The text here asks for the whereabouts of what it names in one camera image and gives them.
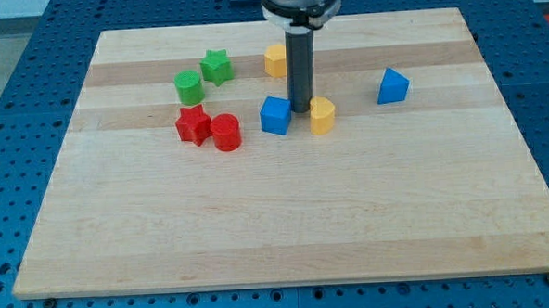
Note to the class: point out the wooden board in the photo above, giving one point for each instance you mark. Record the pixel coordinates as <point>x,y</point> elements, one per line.
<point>440,185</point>

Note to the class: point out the green star block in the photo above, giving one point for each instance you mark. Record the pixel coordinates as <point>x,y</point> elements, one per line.
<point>216,67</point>

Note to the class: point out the blue triangle block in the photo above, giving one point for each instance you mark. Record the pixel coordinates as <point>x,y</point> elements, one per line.
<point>393,88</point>

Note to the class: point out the red star block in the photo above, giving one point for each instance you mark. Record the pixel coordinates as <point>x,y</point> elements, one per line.
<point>193,125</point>

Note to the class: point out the blue cube block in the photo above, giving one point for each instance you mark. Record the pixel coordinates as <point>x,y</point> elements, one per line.
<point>275,115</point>

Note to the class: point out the red cylinder block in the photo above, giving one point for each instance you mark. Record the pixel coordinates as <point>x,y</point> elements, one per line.
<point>225,129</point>

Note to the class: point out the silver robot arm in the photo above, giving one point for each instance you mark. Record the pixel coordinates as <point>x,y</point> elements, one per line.
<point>300,19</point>

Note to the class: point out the yellow pentagon block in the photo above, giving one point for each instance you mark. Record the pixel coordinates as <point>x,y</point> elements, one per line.
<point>275,63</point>

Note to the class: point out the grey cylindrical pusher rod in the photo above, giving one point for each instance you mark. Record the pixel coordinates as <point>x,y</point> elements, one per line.
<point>299,55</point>

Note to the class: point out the green cylinder block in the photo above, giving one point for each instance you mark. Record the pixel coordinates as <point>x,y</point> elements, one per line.
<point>189,87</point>

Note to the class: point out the yellow heart block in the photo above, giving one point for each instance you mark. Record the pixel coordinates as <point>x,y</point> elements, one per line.
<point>322,115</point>

